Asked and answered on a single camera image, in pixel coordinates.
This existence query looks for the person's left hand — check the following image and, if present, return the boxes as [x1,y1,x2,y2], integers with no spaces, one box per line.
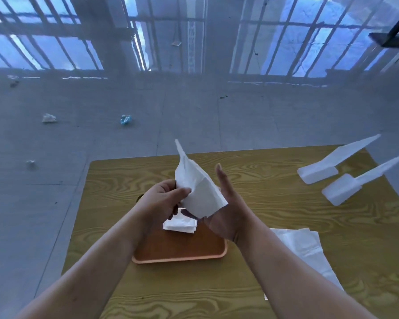
[137,179,192,237]

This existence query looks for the person's right hand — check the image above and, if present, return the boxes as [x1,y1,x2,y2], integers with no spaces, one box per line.
[181,163,255,243]

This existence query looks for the white paper napkin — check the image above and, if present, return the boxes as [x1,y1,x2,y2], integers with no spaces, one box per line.
[174,139,229,220]

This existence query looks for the person's right forearm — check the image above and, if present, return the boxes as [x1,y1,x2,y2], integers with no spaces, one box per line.
[235,214,377,319]

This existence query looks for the person's left forearm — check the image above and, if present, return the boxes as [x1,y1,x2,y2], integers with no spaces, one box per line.
[16,209,152,319]

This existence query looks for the folded white napkin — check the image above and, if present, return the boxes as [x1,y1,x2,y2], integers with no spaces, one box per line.
[162,208,198,234]

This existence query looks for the orange plastic tray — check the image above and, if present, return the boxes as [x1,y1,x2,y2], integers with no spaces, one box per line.
[132,195,229,265]

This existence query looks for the flat white paper napkins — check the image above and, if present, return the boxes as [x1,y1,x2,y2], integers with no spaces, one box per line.
[264,228,345,301]

